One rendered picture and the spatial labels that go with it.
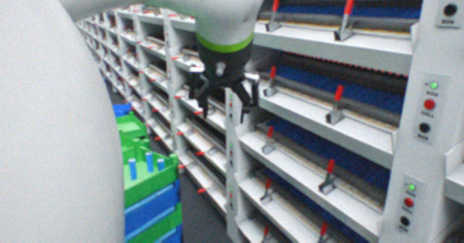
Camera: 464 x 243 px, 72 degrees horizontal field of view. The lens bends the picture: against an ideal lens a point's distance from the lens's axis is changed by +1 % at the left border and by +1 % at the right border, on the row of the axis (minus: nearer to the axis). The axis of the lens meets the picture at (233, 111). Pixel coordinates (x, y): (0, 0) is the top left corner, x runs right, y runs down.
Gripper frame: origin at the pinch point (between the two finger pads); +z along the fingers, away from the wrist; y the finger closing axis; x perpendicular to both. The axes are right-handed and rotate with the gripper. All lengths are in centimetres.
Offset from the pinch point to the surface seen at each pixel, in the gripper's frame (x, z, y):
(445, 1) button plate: 8.4, -29.2, 33.6
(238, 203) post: -5, 67, 7
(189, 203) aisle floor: 1, 104, -18
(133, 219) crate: -22.3, 26.1, -21.1
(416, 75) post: 1.7, -18.5, 33.9
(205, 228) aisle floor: -12, 91, -7
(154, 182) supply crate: -12.0, 24.2, -17.7
